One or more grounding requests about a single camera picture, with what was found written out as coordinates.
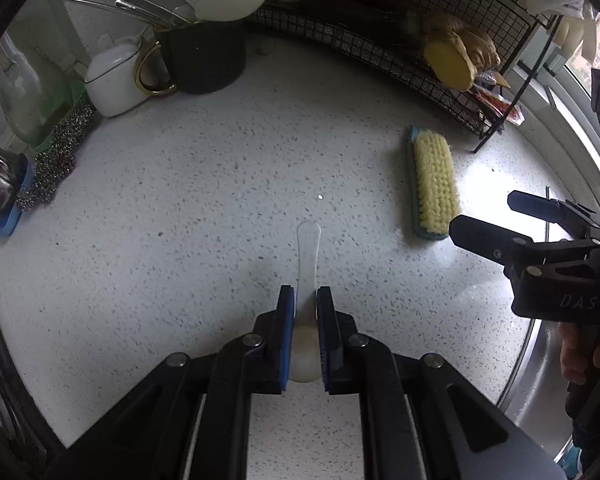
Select white plastic spoon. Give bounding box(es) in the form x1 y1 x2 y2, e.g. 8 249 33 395
289 219 326 383

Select scrub brush with yellow bristles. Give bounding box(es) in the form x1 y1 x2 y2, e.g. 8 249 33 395
406 126 462 241

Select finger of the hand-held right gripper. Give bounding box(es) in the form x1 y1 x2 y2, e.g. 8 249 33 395
449 214 546 276
507 190 600 239

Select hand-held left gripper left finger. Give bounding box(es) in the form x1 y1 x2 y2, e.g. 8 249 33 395
45 285 297 480

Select stainless steel sink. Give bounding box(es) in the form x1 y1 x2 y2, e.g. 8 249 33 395
497 310 596 466

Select red seasoning packets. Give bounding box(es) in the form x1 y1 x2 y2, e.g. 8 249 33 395
472 82 526 126

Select steel wool scrubber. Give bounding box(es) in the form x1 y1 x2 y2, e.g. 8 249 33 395
15 105 98 211

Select blue dish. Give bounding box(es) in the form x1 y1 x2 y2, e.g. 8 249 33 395
0 155 35 239

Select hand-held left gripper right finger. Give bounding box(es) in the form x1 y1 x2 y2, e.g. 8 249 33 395
316 286 563 480

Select window frame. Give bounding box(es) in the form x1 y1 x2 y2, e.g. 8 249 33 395
505 10 600 211

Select glass carafe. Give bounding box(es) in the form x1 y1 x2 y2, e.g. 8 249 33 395
0 30 76 148

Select black wire rack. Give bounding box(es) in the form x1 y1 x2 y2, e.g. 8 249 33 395
245 0 556 153

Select person's right hand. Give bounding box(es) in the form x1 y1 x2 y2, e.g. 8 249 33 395
557 320 600 387

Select white lidded jar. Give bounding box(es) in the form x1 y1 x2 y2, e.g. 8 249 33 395
84 35 153 118

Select black mug with gold handle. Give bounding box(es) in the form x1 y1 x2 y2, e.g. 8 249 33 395
135 17 248 96

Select steel utensil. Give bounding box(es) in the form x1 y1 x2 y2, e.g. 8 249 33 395
57 0 181 28
116 0 196 26

